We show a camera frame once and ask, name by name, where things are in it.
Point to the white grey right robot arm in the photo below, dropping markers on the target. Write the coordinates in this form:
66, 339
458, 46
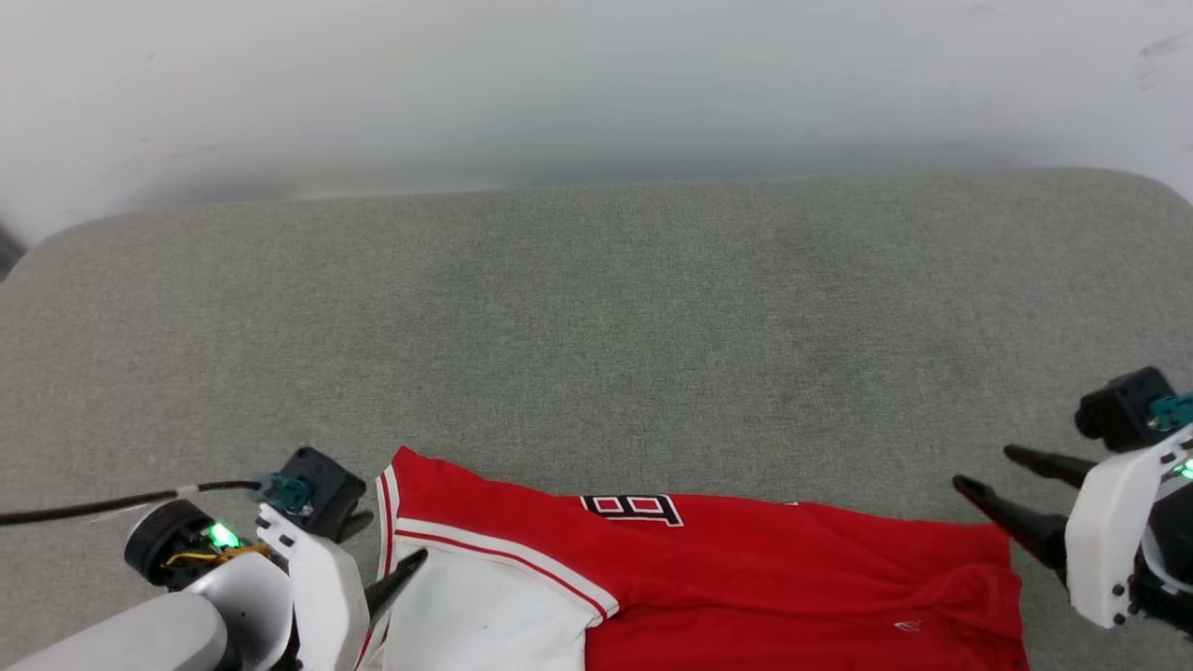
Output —
1167, 559

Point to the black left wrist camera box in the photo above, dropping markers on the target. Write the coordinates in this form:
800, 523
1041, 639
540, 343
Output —
322, 485

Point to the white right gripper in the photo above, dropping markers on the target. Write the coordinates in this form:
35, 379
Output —
1109, 531

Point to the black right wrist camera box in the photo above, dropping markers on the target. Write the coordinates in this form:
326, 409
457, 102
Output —
1123, 405

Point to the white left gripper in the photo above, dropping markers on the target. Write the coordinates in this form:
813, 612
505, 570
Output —
322, 587

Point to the red and white sports jersey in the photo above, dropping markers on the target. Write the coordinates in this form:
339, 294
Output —
727, 587

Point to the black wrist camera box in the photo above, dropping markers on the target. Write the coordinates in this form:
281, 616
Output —
1123, 405
322, 485

